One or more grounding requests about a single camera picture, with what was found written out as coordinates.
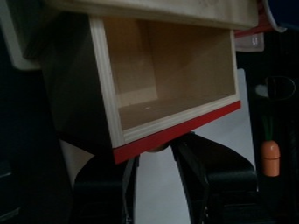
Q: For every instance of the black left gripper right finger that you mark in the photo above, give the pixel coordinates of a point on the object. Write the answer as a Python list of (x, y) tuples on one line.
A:
[(221, 186)]

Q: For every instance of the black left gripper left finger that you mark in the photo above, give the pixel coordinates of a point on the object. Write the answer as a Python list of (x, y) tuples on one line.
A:
[(100, 192)]

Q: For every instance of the wooden drawer with red front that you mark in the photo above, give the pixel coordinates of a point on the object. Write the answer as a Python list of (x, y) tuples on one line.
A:
[(174, 81)]

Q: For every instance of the wooden drawer cabinet box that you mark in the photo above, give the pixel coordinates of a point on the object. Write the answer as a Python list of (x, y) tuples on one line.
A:
[(154, 10)]

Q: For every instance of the white cutting board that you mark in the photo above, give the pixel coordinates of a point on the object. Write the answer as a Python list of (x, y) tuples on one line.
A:
[(158, 189)]

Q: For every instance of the orange toy carrot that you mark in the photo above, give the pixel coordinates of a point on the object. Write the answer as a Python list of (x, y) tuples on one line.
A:
[(269, 160)]

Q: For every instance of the small black round object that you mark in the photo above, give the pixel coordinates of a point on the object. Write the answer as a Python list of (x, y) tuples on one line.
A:
[(287, 87)]

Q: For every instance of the translucent pink cup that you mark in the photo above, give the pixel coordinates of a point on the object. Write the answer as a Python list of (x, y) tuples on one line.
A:
[(252, 40)]

